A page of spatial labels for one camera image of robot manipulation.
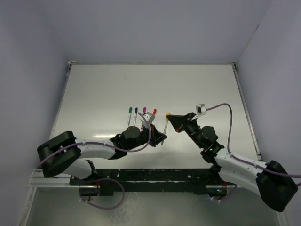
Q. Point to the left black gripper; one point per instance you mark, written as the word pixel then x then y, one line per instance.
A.
pixel 156 136

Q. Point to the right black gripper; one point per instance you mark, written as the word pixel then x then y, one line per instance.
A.
pixel 179 126

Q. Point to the yellow marker pen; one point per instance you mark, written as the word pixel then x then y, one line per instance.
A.
pixel 165 128

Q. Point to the blue marker pen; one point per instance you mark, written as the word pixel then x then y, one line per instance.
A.
pixel 135 115

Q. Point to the green marker pen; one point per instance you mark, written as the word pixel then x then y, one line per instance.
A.
pixel 129 116

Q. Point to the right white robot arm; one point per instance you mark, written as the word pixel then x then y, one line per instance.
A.
pixel 270 180

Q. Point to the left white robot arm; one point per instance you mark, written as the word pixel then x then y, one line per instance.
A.
pixel 70 155

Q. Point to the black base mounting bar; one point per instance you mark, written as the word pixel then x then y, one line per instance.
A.
pixel 105 182

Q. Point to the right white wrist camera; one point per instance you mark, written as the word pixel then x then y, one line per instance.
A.
pixel 201 109

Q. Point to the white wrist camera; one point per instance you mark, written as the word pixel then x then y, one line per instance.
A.
pixel 149 117
pixel 201 109

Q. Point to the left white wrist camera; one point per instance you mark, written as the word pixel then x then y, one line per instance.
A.
pixel 149 117

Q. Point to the left aluminium rail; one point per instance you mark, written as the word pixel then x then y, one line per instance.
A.
pixel 38 180

